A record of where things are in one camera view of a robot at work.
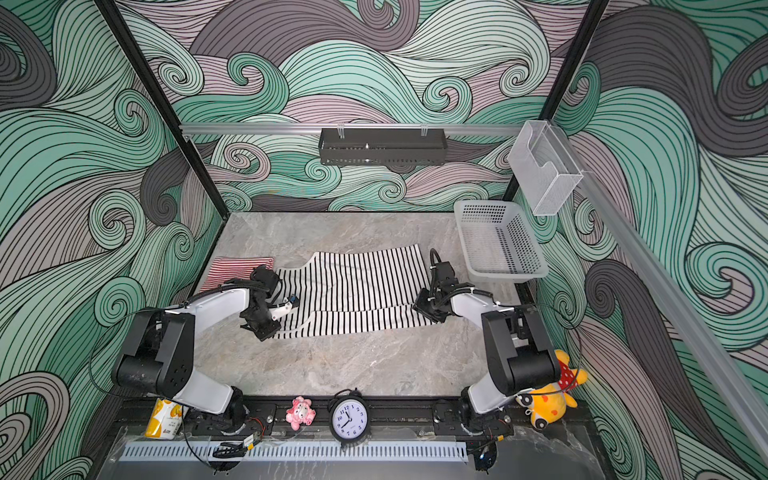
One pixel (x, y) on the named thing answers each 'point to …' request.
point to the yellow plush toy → (549, 402)
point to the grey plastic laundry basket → (499, 241)
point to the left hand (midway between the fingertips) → (265, 327)
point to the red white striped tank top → (227, 268)
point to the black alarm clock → (349, 417)
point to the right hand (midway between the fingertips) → (417, 307)
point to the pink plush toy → (300, 412)
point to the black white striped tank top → (356, 291)
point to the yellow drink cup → (165, 420)
